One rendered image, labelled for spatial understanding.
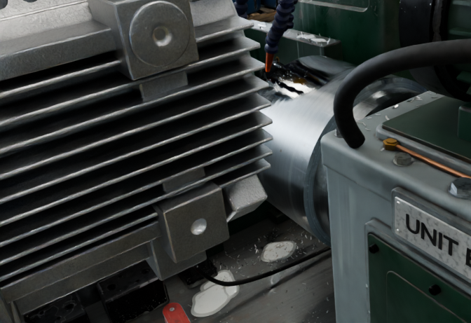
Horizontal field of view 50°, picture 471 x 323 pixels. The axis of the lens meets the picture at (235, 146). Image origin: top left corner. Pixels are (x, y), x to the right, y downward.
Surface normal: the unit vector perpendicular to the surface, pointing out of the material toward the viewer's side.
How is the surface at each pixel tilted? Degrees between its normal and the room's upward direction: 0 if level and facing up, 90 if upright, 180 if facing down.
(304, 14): 90
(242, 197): 46
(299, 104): 36
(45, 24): 51
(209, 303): 0
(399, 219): 90
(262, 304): 0
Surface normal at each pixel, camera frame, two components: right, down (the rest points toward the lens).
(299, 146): -0.80, -0.18
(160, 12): 0.50, 0.33
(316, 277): -0.15, -0.88
